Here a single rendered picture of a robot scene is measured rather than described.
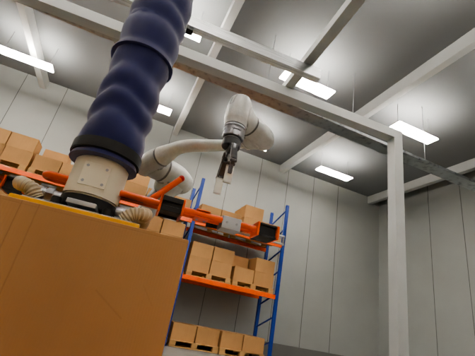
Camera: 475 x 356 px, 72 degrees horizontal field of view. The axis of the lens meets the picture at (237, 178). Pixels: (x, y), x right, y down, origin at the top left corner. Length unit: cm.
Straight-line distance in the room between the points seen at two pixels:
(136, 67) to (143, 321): 82
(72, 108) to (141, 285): 1023
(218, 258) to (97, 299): 797
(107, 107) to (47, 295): 59
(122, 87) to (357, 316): 1203
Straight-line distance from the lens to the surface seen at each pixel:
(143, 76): 124
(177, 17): 146
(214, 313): 1013
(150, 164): 163
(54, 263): 93
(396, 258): 379
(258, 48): 334
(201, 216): 113
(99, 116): 115
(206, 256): 873
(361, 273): 1299
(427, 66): 789
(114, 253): 92
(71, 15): 378
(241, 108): 133
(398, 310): 371
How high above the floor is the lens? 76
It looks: 24 degrees up
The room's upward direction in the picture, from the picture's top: 11 degrees clockwise
